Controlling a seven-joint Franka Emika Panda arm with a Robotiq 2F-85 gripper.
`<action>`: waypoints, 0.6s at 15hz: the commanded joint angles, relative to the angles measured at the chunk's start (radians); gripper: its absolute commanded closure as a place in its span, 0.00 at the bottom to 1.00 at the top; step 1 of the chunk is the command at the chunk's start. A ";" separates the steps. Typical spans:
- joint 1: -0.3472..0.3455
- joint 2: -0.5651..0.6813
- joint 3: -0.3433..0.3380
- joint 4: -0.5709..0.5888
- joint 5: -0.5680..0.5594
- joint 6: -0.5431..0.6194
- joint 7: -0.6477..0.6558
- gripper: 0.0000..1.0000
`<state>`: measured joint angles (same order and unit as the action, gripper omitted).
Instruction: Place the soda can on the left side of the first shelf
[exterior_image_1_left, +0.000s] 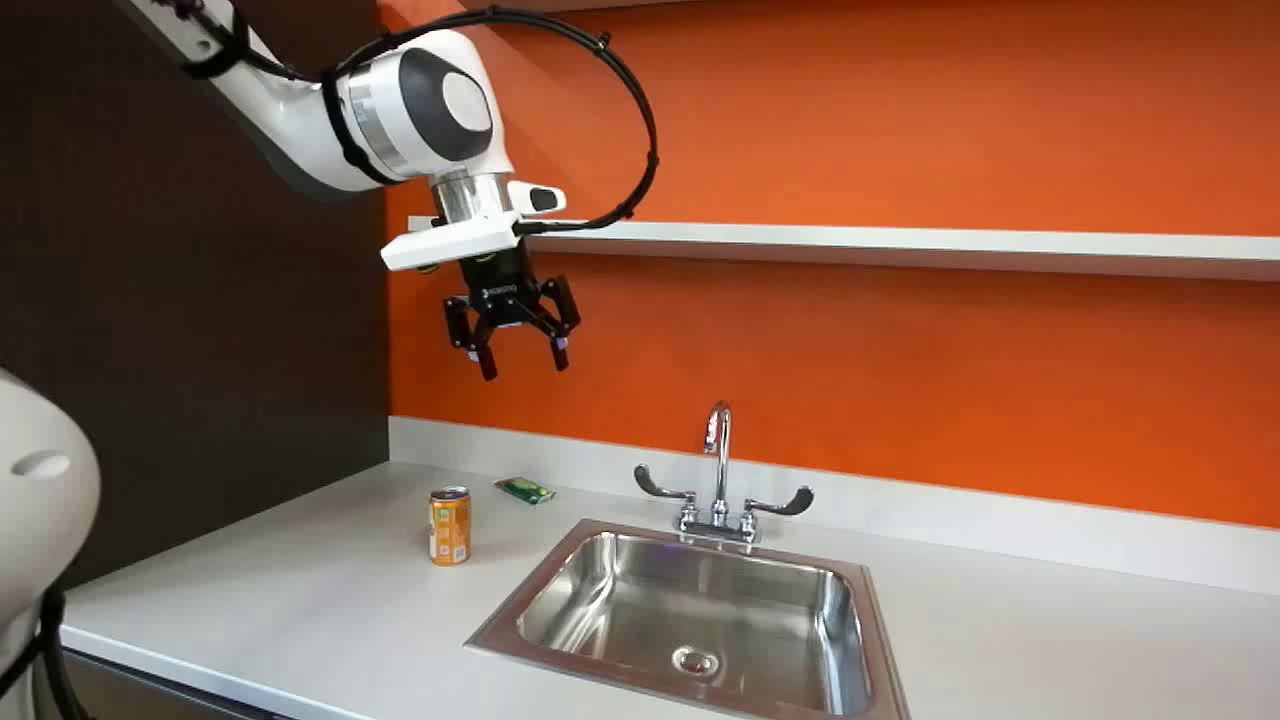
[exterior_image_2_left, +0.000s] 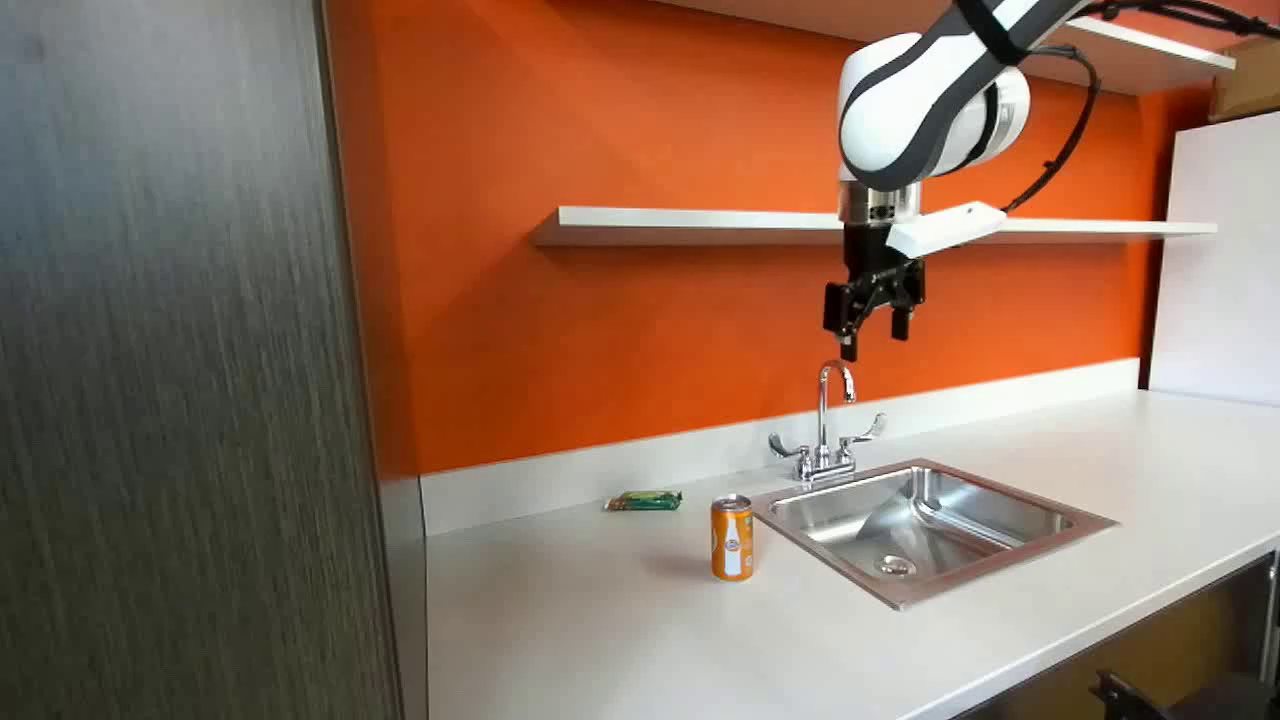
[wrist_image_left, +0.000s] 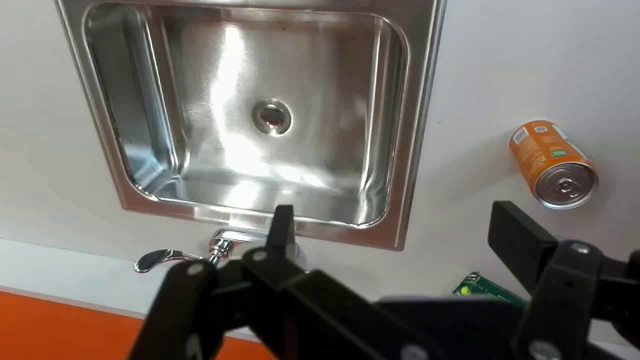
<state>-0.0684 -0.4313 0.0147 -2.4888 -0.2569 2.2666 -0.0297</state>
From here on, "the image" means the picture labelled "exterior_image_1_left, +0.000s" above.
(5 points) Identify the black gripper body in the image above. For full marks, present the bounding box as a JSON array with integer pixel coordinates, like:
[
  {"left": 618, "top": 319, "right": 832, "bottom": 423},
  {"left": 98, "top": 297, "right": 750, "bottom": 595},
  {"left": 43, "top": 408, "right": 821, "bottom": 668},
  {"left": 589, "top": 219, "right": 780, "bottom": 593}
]
[{"left": 456, "top": 245, "right": 546, "bottom": 334}]

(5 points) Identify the orange soda can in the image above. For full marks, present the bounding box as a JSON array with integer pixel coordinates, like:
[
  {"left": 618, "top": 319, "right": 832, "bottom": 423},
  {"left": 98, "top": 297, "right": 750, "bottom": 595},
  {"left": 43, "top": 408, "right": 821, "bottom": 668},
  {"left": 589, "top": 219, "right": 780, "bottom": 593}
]
[{"left": 425, "top": 485, "right": 475, "bottom": 572}]

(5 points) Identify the small green packet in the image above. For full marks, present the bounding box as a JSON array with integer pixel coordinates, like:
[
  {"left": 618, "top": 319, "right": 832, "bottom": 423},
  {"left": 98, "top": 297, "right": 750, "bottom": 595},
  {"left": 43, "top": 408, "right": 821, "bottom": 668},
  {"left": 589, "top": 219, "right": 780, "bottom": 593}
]
[{"left": 491, "top": 471, "right": 560, "bottom": 510}]

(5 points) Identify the stainless steel sink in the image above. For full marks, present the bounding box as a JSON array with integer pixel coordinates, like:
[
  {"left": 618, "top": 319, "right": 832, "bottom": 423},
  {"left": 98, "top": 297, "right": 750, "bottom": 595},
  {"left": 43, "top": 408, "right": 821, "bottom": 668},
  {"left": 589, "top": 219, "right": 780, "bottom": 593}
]
[{"left": 463, "top": 516, "right": 917, "bottom": 720}]

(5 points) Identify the white counter backsplash strip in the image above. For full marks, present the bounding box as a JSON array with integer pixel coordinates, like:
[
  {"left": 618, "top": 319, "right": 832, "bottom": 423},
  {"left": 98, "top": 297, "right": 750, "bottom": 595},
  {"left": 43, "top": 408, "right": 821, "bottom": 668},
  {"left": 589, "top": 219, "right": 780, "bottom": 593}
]
[{"left": 390, "top": 413, "right": 1280, "bottom": 600}]

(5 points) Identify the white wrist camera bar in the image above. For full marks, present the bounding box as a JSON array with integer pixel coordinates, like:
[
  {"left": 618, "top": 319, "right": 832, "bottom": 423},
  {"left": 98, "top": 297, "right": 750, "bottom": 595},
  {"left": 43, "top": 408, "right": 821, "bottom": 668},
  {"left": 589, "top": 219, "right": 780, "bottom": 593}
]
[{"left": 375, "top": 213, "right": 529, "bottom": 278}]

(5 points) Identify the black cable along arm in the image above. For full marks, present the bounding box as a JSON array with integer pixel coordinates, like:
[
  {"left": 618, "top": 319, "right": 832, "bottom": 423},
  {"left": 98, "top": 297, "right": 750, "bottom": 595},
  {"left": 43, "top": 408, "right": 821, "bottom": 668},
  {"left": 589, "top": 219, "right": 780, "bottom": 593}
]
[{"left": 143, "top": 0, "right": 664, "bottom": 245}]

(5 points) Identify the chrome faucet with handles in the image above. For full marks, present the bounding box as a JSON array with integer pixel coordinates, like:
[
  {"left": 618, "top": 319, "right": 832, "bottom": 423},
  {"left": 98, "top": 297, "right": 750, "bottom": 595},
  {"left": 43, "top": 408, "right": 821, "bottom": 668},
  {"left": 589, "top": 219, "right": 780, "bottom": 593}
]
[{"left": 631, "top": 399, "right": 816, "bottom": 556}]

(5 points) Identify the high wall shelf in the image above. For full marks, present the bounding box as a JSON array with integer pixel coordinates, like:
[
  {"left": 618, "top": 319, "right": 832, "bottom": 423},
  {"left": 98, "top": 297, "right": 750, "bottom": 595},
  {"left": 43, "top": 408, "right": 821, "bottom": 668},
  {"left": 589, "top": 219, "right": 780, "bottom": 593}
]
[{"left": 532, "top": 0, "right": 697, "bottom": 15}]

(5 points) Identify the long white wall shelf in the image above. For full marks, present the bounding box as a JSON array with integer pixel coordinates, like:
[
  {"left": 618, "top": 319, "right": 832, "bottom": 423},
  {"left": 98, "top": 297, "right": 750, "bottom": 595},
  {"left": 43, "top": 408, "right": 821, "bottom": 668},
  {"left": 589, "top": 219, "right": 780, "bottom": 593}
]
[{"left": 405, "top": 215, "right": 1280, "bottom": 283}]

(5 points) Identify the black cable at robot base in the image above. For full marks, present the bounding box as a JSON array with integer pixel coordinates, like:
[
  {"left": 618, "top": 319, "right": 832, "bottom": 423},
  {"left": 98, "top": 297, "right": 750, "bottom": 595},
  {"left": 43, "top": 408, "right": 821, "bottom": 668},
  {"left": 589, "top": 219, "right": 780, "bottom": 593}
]
[{"left": 0, "top": 593, "right": 93, "bottom": 720}]

